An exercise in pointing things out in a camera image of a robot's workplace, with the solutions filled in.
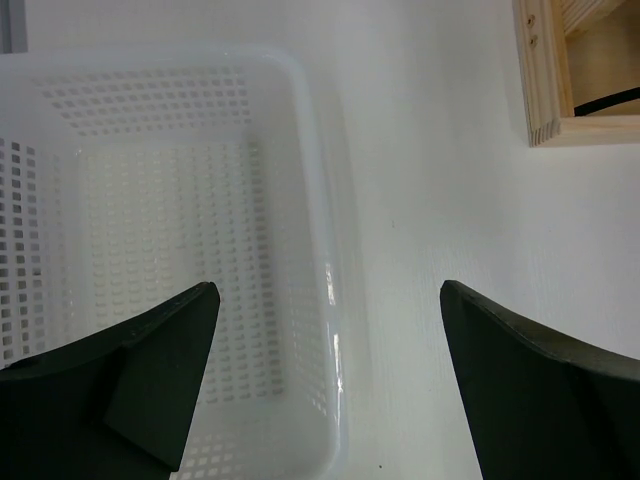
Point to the white perforated plastic basket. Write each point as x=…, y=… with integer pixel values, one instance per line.
x=131, y=173

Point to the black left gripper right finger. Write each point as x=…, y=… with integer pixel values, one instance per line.
x=539, y=404

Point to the wooden clothes rack frame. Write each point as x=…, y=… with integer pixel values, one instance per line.
x=579, y=63

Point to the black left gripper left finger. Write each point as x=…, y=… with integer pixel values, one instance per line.
x=117, y=404

